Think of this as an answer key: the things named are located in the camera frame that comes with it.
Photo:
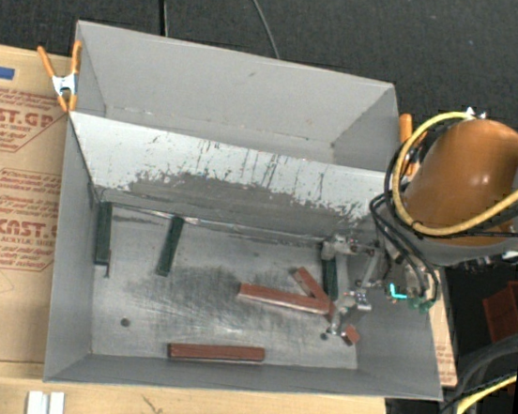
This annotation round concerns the grey metal bin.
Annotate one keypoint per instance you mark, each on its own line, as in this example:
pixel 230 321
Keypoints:
pixel 225 178

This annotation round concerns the red-brown flat block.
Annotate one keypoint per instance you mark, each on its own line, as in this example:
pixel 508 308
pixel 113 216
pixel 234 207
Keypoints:
pixel 216 353
pixel 282 297
pixel 310 285

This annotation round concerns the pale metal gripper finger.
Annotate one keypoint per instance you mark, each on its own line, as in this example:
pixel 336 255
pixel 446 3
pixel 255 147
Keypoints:
pixel 349 317
pixel 342 278

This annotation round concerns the dark green flat block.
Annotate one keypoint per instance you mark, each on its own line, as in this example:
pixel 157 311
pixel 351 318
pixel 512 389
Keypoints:
pixel 170 246
pixel 329 279
pixel 104 233

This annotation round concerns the brown cardboard board red print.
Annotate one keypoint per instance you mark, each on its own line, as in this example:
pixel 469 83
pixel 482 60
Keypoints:
pixel 14 197

